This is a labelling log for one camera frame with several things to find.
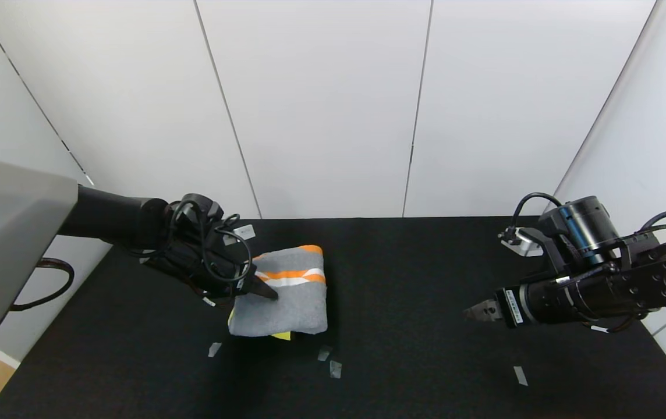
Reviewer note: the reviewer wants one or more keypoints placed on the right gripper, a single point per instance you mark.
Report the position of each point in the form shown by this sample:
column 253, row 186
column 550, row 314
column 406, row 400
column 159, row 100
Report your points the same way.
column 510, row 306

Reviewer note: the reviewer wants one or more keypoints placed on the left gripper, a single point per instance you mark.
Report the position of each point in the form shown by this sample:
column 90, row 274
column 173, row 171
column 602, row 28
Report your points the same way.
column 244, row 283

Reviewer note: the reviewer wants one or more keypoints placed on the grey towel with orange marks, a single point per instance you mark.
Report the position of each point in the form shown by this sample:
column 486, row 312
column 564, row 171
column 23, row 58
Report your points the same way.
column 286, row 302

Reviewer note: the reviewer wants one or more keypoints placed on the yellow towel with black trim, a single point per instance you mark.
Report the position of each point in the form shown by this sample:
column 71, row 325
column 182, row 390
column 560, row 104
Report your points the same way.
column 282, row 335

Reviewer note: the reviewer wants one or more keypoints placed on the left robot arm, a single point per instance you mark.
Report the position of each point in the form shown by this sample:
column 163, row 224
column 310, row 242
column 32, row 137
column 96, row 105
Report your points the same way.
column 48, row 233

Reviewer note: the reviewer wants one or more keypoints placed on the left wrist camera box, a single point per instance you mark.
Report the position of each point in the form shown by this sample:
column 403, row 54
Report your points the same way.
column 240, row 234

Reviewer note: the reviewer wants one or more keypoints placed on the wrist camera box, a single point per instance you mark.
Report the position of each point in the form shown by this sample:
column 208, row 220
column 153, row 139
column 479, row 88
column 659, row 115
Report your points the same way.
column 240, row 234
column 522, row 241

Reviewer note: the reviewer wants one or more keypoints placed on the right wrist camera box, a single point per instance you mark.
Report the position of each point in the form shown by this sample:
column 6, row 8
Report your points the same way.
column 522, row 241

